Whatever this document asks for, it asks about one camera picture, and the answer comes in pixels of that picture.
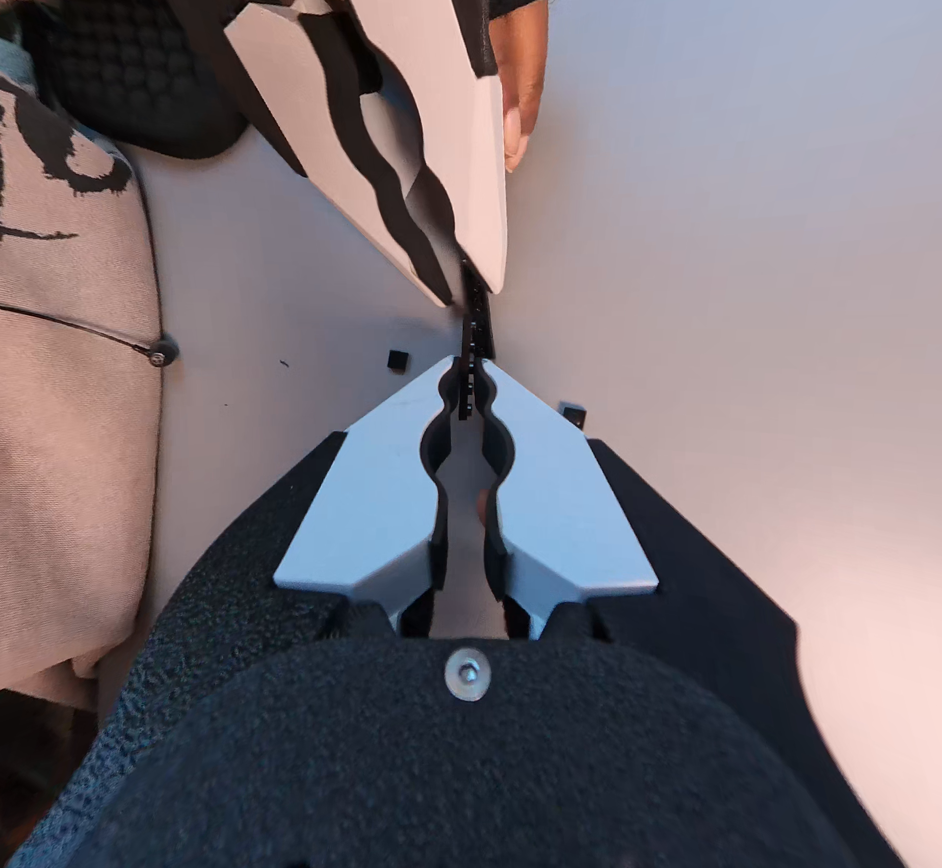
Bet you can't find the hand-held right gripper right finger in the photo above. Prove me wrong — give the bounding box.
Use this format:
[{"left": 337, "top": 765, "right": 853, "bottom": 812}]
[{"left": 476, "top": 360, "right": 659, "bottom": 639}]

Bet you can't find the person's left hand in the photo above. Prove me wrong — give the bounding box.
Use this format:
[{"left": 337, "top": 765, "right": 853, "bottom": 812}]
[{"left": 488, "top": 0, "right": 550, "bottom": 175}]

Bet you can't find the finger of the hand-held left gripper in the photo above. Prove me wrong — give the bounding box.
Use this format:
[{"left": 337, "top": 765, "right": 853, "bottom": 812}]
[
  {"left": 344, "top": 0, "right": 510, "bottom": 296},
  {"left": 223, "top": 0, "right": 457, "bottom": 310}
]

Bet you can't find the black chair armrest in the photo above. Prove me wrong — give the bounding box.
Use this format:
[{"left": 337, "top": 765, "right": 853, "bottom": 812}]
[{"left": 22, "top": 0, "right": 248, "bottom": 161}]

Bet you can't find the black drawstring with bead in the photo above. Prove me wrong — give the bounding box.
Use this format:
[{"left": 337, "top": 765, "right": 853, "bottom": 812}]
[{"left": 0, "top": 305, "right": 181, "bottom": 368}]

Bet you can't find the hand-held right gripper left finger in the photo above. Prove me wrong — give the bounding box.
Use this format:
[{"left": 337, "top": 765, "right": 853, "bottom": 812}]
[{"left": 274, "top": 356, "right": 458, "bottom": 639}]

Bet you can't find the long black lego plate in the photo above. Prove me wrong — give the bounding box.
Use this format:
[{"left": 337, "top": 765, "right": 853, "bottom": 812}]
[
  {"left": 456, "top": 323, "right": 487, "bottom": 421},
  {"left": 460, "top": 261, "right": 496, "bottom": 361}
]

